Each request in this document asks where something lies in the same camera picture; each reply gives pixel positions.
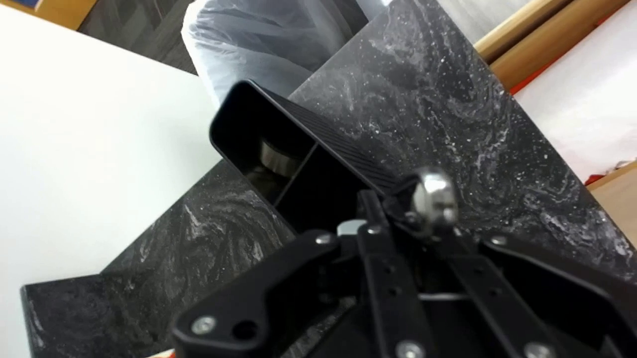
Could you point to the grey trash bin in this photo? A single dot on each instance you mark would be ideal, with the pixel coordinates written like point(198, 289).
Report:
point(274, 43)

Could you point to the black cutlery holder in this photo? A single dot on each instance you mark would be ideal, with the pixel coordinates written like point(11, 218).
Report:
point(296, 160)

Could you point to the open wooden drawer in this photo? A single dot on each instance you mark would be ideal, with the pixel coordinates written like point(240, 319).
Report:
point(594, 216)

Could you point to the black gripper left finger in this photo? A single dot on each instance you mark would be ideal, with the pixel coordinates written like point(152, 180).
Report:
point(397, 313)

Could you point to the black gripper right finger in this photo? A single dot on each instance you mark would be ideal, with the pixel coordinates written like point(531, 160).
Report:
point(511, 321)

